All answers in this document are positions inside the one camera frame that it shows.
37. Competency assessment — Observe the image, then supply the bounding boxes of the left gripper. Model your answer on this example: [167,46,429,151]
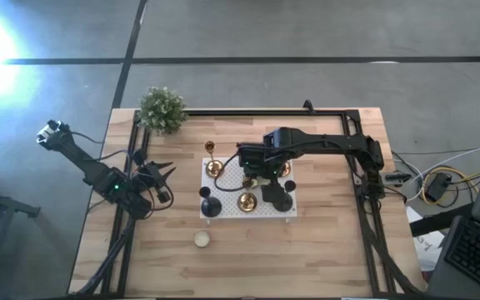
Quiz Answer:
[131,147,178,205]

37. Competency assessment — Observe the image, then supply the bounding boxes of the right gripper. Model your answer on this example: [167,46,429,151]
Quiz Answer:
[236,141,293,204]

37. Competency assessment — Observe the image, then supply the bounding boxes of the black candlestick holder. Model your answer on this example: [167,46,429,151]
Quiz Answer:
[264,179,298,213]
[198,186,223,218]

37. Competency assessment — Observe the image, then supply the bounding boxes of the cream tealight candle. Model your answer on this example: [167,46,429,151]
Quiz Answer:
[192,230,212,249]

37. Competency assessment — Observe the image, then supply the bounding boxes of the white perforated shelf riser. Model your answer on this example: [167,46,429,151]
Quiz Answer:
[199,157,298,226]

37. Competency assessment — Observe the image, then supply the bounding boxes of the potted green plant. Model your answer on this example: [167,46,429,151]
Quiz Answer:
[137,86,189,136]

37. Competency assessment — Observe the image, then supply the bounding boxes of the black clamp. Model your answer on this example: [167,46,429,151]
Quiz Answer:
[302,98,318,116]

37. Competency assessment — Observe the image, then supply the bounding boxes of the black tripod stand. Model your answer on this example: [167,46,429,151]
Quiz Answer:
[0,166,42,220]

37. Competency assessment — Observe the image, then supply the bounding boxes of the black power brick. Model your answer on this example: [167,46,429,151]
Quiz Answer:
[425,172,453,204]

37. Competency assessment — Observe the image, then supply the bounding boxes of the white paper sheet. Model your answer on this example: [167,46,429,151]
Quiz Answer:
[405,206,448,274]

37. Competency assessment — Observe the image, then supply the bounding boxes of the black keyboard desk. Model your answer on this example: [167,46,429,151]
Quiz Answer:
[425,214,480,300]

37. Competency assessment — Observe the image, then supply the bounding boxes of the black computer keyboard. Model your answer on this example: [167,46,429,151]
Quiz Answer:
[443,219,480,298]

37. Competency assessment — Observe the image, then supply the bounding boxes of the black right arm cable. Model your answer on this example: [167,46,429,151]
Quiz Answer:
[213,152,246,193]

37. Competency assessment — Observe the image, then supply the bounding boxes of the black aluminium table frame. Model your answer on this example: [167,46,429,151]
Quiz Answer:
[72,108,427,298]

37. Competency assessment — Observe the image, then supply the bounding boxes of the yellow cable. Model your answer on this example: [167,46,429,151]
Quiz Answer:
[421,165,480,208]

